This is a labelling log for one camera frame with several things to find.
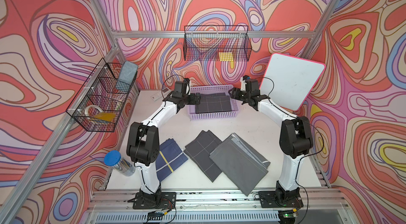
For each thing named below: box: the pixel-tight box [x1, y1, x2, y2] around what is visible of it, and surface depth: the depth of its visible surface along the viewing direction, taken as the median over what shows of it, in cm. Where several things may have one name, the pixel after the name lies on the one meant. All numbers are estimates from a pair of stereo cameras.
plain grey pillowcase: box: [209, 132, 271, 197], surface depth 86 cm
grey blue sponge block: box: [115, 60, 139, 93], surface depth 82 cm
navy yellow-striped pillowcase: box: [155, 138, 189, 183], surface depth 88 cm
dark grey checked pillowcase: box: [183, 129, 223, 183], surface depth 90 cm
